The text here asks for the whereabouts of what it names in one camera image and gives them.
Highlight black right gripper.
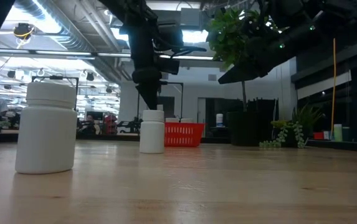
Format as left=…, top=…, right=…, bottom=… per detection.
left=217, top=21, right=325, bottom=85

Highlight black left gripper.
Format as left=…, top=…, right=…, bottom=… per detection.
left=128, top=30, right=163, bottom=111

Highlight red plastic basket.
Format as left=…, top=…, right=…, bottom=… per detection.
left=164, top=122, right=206, bottom=148

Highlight green leafy indoor tree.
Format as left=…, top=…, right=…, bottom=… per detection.
left=206, top=7, right=278, bottom=111

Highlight red cart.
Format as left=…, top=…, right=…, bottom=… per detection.
left=103, top=114, right=118, bottom=135

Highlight black square planter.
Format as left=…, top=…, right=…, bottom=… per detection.
left=227, top=98, right=280, bottom=147

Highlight spiky green plant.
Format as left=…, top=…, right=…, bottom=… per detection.
left=292, top=104, right=325, bottom=131

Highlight trailing succulent plant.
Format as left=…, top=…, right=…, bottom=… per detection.
left=259, top=119, right=307, bottom=149

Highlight yellow vertical pole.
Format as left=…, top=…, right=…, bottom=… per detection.
left=330, top=37, right=338, bottom=139

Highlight long linear ceiling light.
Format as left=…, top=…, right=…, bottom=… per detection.
left=0, top=49, right=216, bottom=62

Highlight light green cup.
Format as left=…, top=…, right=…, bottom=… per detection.
left=333, top=123, right=343, bottom=142

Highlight dark green cup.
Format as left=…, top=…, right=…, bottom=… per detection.
left=342, top=126, right=352, bottom=142

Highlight black hanging ceiling device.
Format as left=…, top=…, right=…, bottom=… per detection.
left=12, top=23, right=36, bottom=41

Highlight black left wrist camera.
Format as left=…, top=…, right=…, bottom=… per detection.
left=158, top=57, right=181, bottom=75

